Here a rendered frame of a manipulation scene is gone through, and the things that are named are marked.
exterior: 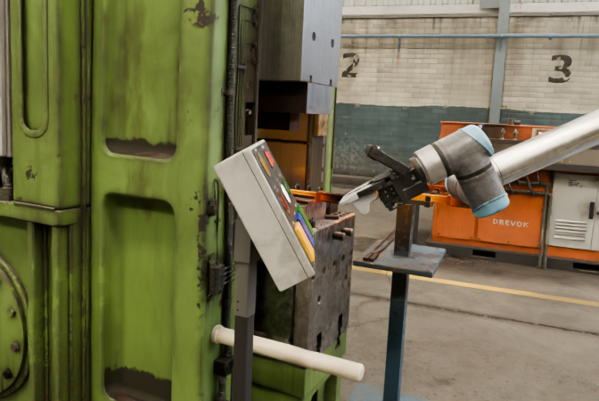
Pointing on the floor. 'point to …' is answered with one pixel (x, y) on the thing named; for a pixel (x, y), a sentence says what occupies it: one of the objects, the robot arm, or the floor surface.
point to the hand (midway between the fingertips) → (342, 199)
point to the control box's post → (243, 330)
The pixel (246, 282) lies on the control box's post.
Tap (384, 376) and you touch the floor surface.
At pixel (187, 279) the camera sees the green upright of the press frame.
